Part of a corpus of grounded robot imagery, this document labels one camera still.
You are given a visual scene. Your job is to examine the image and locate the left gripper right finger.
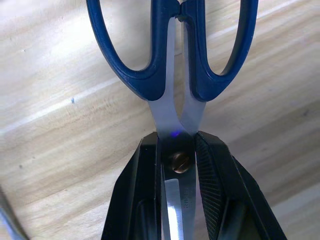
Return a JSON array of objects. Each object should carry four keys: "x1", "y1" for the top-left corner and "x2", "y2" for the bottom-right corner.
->
[{"x1": 193, "y1": 131, "x2": 289, "y2": 240}]

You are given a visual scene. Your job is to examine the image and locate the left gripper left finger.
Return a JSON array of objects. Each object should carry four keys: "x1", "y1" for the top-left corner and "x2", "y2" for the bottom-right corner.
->
[{"x1": 100, "y1": 131, "x2": 164, "y2": 240}]

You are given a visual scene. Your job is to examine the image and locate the dark blue handled scissors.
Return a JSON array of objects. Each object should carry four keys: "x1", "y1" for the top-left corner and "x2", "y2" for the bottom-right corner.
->
[{"x1": 85, "y1": 0, "x2": 260, "y2": 240}]

